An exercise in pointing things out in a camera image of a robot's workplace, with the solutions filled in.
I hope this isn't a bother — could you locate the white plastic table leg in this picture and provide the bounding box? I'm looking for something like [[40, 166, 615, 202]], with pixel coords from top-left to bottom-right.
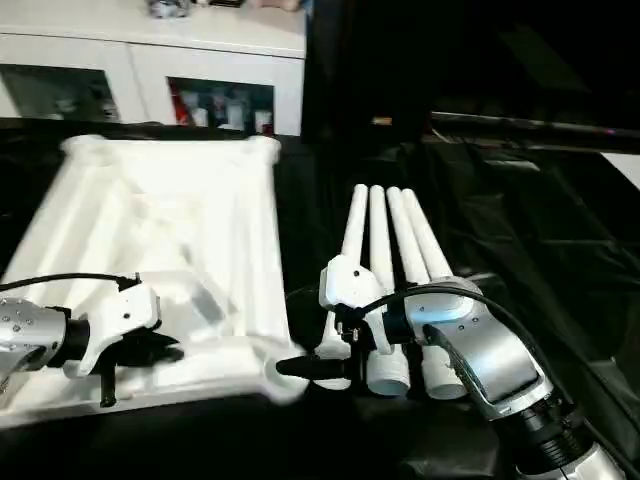
[[318, 184, 369, 391], [402, 190, 483, 301], [386, 187, 469, 401], [365, 186, 412, 398]]

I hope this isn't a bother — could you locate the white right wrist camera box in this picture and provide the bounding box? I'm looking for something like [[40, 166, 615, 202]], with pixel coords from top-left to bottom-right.
[[318, 255, 387, 347]]

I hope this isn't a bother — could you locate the grey object on cabinet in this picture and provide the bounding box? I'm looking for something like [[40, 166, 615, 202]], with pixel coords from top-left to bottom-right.
[[150, 0, 191, 19]]

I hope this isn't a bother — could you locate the silver metal rod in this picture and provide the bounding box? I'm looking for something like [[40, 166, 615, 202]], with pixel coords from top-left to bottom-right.
[[430, 112, 640, 153]]

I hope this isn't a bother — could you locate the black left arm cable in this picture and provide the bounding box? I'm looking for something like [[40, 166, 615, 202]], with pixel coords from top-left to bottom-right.
[[0, 272, 141, 297]]

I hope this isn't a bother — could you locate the white flat board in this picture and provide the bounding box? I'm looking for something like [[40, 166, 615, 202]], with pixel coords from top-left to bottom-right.
[[600, 150, 640, 191]]

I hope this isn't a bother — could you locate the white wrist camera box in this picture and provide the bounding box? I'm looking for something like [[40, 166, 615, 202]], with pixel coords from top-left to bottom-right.
[[72, 280, 163, 377], [318, 255, 387, 347]]

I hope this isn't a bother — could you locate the white glass-door cabinet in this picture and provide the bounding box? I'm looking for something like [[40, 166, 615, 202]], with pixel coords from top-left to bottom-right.
[[0, 0, 306, 137]]

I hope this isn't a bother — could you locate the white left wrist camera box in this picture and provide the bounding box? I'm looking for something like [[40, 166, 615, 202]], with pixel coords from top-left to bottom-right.
[[72, 280, 163, 377]]

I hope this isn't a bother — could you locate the white plastic table top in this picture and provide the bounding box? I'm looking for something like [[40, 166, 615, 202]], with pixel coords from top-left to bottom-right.
[[0, 133, 311, 431]]

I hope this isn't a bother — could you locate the black table mat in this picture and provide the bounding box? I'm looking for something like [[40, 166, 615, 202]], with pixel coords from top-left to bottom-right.
[[0, 118, 640, 480]]

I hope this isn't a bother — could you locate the red bottle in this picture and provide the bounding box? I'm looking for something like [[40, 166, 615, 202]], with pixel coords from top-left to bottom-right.
[[170, 85, 196, 129]]

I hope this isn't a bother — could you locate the black fabric backdrop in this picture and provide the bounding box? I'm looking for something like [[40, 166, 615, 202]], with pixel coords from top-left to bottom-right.
[[300, 0, 640, 151]]

